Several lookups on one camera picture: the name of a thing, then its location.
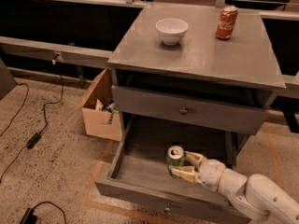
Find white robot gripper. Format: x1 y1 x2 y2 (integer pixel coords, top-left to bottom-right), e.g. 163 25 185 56
170 151 226 192

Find green soda can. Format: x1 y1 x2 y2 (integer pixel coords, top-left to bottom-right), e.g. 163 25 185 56
166 146 185 178

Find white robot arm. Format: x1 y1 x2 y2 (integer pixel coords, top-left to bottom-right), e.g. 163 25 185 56
167 146 299 224

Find open grey lower drawer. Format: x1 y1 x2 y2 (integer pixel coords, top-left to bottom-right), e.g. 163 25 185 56
94 115 253 224

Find closed grey drawer brass knob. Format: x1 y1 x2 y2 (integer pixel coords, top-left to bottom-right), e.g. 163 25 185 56
112 85 268 134

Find grey wooden drawer cabinet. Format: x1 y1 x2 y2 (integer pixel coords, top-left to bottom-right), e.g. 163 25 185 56
109 6 286 163

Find red cola can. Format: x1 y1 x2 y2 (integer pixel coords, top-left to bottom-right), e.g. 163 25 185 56
216 6 238 39

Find open cardboard box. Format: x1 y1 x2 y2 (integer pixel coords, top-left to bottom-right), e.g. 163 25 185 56
73 68 122 141

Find items inside cardboard box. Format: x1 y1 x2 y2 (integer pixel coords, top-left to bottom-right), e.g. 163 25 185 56
95 99 119 125

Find white ceramic bowl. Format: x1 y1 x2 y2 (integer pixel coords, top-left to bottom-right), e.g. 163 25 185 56
155 18 189 45

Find black power brick lower left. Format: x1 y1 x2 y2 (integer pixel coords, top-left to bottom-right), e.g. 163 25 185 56
19 201 68 224

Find black power adapter with cable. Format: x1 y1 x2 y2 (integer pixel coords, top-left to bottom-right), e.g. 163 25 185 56
1 75 64 178

